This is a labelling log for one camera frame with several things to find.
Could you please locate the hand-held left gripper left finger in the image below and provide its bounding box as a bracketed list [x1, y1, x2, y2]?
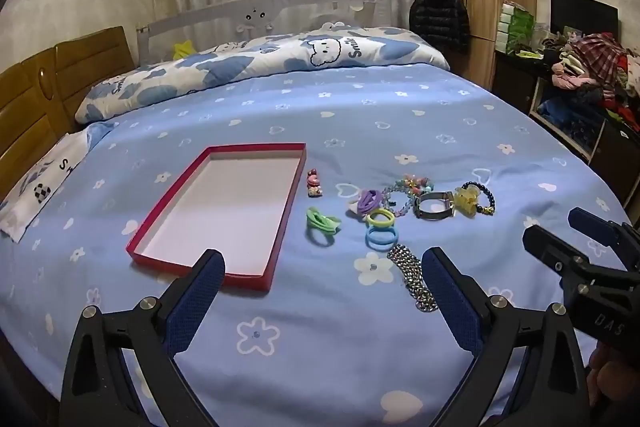
[59, 249, 227, 427]

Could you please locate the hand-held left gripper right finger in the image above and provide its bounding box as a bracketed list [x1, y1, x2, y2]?
[421, 247, 588, 427]

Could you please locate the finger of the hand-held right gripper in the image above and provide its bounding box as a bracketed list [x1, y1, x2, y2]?
[522, 224, 601, 282]
[567, 207, 640, 258]

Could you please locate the black bead bracelet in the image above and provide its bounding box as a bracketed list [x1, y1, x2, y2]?
[460, 181, 497, 216]

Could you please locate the silver bangle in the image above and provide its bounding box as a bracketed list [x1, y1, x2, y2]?
[414, 191, 457, 222]

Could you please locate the yellow hair claw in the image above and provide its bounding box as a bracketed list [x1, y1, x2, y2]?
[452, 187, 478, 214]

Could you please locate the red shallow cardboard box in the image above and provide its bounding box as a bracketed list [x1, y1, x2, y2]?
[125, 143, 307, 293]

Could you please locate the yellow hair tie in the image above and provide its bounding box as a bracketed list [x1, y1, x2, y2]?
[366, 208, 397, 229]

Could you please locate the pastel bead bracelet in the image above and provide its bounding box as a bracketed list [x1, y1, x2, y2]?
[382, 184, 417, 219]

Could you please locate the purple hair tie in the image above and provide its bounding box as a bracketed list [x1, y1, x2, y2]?
[356, 189, 385, 216]

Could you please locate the person's right hand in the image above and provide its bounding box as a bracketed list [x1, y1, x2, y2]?
[587, 341, 640, 409]

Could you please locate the pile of clothes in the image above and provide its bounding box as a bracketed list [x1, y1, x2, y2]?
[542, 31, 640, 134]

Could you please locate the dark low cabinet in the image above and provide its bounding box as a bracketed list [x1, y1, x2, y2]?
[492, 49, 640, 208]

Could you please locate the white printed pillow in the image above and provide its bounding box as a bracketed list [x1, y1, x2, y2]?
[0, 132, 92, 241]

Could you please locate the blue floral bed sheet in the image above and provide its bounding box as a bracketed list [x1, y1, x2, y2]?
[0, 61, 636, 427]

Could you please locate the stack of tissue packs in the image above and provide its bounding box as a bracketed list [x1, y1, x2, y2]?
[497, 1, 536, 56]

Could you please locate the black television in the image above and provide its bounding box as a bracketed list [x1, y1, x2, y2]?
[550, 0, 620, 40]

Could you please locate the black puffer jacket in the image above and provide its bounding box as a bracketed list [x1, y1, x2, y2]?
[408, 0, 471, 54]

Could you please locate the wooden headboard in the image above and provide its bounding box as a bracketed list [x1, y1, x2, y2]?
[0, 26, 137, 204]

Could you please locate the blue cloud printed quilt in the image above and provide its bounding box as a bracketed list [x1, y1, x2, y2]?
[75, 23, 451, 124]

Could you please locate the silver chain necklace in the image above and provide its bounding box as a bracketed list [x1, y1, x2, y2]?
[387, 243, 440, 314]

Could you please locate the blue hair tie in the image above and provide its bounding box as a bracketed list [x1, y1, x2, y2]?
[365, 226, 400, 252]

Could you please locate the colourful bead bracelet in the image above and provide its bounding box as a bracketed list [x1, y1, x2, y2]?
[395, 174, 435, 194]

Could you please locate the green bow hair tie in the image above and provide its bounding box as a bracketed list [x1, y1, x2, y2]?
[306, 207, 343, 248]

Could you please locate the grey bed guard rail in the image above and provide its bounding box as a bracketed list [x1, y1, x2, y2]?
[136, 0, 394, 68]

